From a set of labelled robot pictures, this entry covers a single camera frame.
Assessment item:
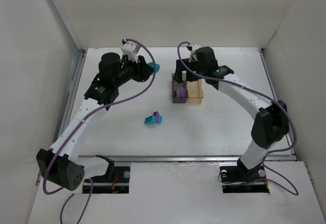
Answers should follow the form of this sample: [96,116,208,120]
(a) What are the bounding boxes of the purple cable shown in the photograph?
[177,41,299,197]
[42,38,156,224]

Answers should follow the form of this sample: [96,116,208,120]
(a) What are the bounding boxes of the purple paw lego brick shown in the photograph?
[177,87,186,98]

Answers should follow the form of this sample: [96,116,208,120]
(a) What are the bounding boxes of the teal printed lego brick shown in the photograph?
[144,111,162,125]

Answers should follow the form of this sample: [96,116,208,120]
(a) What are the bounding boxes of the orange transparent container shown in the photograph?
[186,79,204,104]

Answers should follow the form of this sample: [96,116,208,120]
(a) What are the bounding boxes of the teal lego brick stack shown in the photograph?
[147,62,160,73]

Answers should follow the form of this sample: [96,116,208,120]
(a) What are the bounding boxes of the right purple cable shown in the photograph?
[177,41,299,197]

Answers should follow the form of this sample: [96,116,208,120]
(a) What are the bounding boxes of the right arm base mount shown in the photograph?
[218,163,269,193]

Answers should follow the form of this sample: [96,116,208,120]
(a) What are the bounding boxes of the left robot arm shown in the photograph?
[36,52,156,191]

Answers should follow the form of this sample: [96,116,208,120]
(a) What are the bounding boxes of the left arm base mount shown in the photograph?
[82,155,130,194]

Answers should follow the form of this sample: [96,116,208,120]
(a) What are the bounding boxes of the grey transparent container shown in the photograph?
[172,73,188,103]

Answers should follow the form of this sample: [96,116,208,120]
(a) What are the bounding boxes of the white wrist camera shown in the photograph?
[121,38,141,63]
[187,43,202,52]

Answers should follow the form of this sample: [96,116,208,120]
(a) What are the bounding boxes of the metal rail front edge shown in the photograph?
[78,154,297,162]

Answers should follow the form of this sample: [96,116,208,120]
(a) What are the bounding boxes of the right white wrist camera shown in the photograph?
[187,43,202,52]

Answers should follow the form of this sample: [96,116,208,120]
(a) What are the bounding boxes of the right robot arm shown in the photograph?
[173,43,289,176]

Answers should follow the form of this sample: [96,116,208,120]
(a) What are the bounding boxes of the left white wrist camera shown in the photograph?
[121,38,141,63]

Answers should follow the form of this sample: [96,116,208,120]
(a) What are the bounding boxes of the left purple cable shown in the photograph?
[42,38,156,224]

